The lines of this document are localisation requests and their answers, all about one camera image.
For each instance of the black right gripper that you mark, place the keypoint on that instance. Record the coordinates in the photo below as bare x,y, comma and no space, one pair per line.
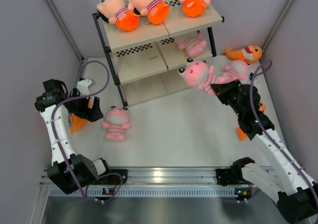
221,90

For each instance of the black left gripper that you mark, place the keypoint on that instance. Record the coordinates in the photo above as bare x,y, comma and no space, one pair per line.
90,114

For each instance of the pink striped plush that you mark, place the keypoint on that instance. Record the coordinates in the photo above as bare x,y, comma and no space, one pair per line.
116,122
236,68
199,74
193,43

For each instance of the large boy doll plush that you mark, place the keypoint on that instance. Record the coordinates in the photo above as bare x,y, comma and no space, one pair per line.
193,0

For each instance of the black-haired boy doll plush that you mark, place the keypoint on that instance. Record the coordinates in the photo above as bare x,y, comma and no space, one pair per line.
116,13

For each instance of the small boy doll plush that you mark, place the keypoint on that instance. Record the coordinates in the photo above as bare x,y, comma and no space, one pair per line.
155,10

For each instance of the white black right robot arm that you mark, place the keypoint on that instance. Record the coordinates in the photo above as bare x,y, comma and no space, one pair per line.
293,191

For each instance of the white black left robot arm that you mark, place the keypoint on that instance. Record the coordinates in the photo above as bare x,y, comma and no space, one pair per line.
70,170

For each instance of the beige black three-tier shelf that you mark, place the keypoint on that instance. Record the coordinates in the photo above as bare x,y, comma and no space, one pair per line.
143,62

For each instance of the orange shark plush left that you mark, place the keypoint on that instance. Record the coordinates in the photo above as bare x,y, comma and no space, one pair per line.
76,124

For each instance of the orange shark plush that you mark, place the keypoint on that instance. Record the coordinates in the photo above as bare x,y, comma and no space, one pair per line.
249,54
76,124
241,135

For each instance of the orange shark plush far right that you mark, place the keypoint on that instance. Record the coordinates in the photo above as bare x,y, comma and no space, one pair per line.
249,54

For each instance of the orange shark plush near right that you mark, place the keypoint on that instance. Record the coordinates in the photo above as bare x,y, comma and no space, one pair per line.
241,135

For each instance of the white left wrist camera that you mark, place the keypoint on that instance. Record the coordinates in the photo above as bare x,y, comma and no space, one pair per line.
84,85

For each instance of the aluminium mounting rail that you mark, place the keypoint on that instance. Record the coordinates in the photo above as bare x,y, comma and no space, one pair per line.
151,175

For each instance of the white slotted cable duct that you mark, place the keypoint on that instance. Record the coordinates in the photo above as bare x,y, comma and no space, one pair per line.
176,192

